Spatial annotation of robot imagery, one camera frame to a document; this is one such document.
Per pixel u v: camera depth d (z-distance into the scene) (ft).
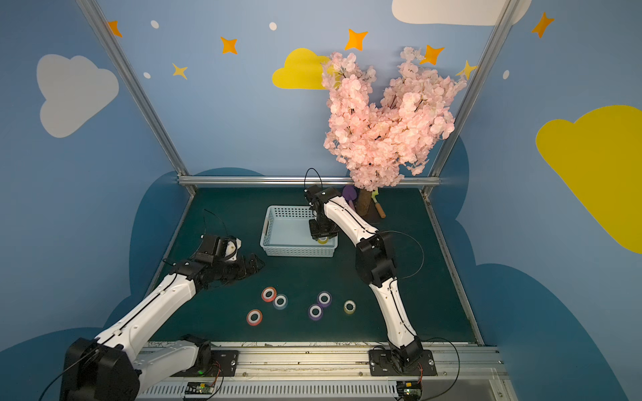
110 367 1.26
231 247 2.26
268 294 2.89
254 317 2.73
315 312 2.76
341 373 2.43
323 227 2.75
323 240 3.13
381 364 2.41
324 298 2.88
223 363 2.43
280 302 2.83
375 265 1.95
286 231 3.51
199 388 2.35
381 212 3.68
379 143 2.20
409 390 2.39
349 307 2.82
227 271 2.30
